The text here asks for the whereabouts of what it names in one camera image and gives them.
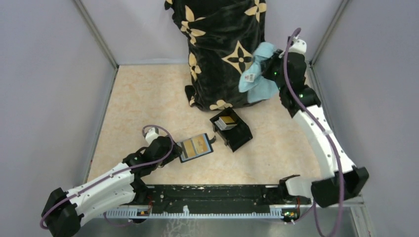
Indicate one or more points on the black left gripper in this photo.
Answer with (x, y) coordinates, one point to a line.
(176, 151)

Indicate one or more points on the black plastic card box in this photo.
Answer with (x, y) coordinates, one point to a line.
(235, 137)

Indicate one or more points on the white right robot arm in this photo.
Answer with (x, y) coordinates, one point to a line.
(340, 179)

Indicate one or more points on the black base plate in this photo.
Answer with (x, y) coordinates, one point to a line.
(214, 199)

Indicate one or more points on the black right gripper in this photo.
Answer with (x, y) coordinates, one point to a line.
(267, 64)

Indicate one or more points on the light blue cloth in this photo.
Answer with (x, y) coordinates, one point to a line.
(252, 83)

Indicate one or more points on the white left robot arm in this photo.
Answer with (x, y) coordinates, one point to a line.
(65, 212)

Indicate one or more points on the black floral plush blanket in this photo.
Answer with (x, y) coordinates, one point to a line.
(221, 37)

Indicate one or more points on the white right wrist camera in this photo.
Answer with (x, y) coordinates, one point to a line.
(298, 46)

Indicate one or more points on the aluminium frame rail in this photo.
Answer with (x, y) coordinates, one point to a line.
(287, 212)

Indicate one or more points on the gold credit card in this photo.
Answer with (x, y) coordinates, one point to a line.
(188, 149)
(200, 144)

